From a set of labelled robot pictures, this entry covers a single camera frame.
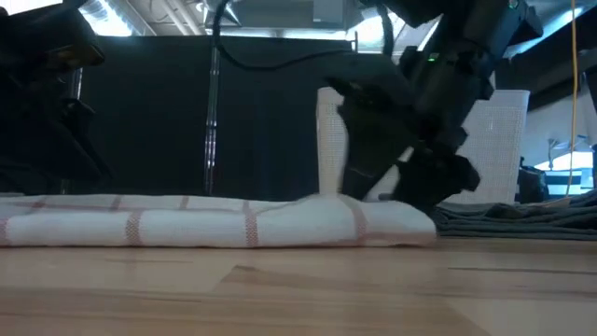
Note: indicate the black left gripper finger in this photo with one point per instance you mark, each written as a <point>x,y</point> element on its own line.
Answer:
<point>79,149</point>

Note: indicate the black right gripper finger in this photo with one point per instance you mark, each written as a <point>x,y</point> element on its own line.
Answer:
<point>434,179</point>
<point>373,140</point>

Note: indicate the grey terry towel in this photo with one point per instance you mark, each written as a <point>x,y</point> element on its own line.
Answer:
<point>513,226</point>

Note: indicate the white towel with red checks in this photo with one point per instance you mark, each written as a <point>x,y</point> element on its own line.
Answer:
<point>186,228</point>

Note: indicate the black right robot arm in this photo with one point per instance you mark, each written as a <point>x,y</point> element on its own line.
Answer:
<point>485,23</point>

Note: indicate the white perforated laundry basket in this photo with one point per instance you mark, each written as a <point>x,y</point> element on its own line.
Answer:
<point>494,140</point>

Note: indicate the black folding screen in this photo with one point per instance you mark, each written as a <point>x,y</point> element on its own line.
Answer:
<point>154,116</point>

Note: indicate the black chair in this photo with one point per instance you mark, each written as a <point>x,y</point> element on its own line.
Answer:
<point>531,184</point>

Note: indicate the grey ceiling air unit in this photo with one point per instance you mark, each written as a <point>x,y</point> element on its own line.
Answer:
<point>289,11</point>

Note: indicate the corrugated silver air duct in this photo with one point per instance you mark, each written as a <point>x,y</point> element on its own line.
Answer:
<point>107,14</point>

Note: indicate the shiny metal ceiling duct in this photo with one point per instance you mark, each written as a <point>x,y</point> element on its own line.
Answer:
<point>564,18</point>

